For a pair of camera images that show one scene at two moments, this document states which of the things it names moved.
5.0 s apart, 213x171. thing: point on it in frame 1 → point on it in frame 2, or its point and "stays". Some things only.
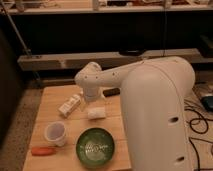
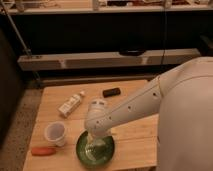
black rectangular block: [110, 92] stays
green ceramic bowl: [95, 147] stays
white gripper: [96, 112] → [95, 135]
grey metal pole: [19, 37] stays
